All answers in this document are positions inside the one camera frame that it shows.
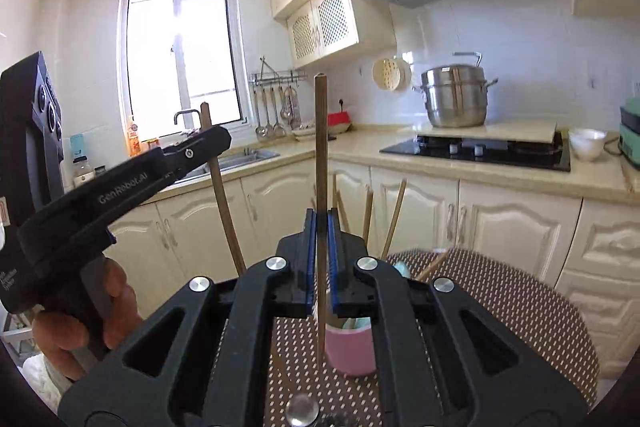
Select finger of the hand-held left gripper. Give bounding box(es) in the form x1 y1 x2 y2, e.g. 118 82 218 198
149 125 234 182

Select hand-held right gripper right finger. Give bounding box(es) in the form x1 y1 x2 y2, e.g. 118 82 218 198
328 208 589 427

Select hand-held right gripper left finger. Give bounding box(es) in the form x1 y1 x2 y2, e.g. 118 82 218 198
58 208 317 427

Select brown wooden chopstick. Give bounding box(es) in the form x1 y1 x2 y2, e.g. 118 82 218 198
361 186 376 244
199 102 248 278
415 251 451 283
314 74 330 370
380 178 408 261

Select light green spoon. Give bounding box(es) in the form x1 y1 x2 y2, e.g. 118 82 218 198
340 259 412 332

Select pink cup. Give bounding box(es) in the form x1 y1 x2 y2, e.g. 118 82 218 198
322 316 377 378

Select person's left hand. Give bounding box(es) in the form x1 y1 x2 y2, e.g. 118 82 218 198
32 258 144 381

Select metal faucet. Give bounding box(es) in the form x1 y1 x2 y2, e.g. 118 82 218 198
173 109 202 132

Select steel sink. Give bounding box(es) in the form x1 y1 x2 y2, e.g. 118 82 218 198
175 147 281 180

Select orange bottle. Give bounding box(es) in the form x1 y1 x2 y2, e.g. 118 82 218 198
127 116 144 158

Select hanging metal skimmer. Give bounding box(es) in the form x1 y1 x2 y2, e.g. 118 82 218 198
280 86 304 130

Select kitchen window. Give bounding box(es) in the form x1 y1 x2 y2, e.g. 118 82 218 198
119 0 249 144

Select red container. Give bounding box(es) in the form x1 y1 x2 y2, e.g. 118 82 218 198
327 111 353 136

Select black gas stove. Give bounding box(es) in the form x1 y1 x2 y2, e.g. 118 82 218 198
379 134 572 173

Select metal spoon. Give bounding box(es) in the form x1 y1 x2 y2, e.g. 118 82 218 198
286 394 321 427

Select brown dotted tablecloth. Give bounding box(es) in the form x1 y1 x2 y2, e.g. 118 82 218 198
210 248 601 427

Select cream kitchen base cabinets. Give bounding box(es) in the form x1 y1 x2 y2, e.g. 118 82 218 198
102 129 640 381

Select round cream hanging strainer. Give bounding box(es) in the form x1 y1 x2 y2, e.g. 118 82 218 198
371 56 412 92

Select steel steamer pot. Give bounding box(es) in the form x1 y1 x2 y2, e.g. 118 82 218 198
412 52 499 129

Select cream stove cover board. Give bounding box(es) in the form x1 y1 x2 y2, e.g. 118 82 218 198
417 119 559 146

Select white bowl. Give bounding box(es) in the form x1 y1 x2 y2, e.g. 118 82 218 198
568 128 608 162

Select green kitchen appliance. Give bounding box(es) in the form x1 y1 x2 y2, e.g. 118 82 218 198
619 96 640 168

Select metal wall utensil rack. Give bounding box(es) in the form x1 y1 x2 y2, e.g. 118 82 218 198
248 56 308 88

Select cream lattice door wall cabinet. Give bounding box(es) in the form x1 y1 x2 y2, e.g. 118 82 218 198
286 0 396 68

